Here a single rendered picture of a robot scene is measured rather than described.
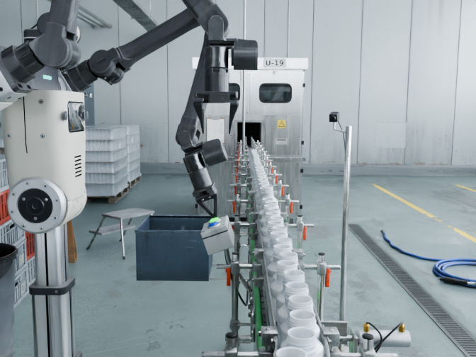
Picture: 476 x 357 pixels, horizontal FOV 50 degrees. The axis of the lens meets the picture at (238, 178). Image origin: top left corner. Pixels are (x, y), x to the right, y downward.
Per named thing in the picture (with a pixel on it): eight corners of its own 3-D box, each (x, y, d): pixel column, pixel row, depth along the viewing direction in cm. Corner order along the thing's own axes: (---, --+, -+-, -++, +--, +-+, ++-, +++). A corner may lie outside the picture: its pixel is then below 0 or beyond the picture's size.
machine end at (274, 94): (304, 227, 641) (308, 57, 614) (193, 227, 642) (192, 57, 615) (291, 205, 799) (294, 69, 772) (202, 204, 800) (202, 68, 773)
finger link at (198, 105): (223, 134, 120) (223, 93, 119) (193, 134, 120) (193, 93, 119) (224, 133, 127) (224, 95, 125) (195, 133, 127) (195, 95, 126)
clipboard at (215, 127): (224, 143, 629) (224, 117, 625) (206, 143, 629) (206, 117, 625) (224, 143, 632) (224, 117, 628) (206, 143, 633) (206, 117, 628)
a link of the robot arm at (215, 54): (205, 44, 123) (203, 41, 118) (234, 44, 123) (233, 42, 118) (205, 74, 124) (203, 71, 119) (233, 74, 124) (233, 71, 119)
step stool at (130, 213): (120, 240, 572) (120, 204, 566) (159, 249, 535) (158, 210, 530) (85, 249, 535) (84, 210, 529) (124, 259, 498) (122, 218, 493)
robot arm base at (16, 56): (28, 93, 127) (2, 50, 125) (56, 77, 126) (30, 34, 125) (13, 92, 118) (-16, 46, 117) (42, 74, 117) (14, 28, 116)
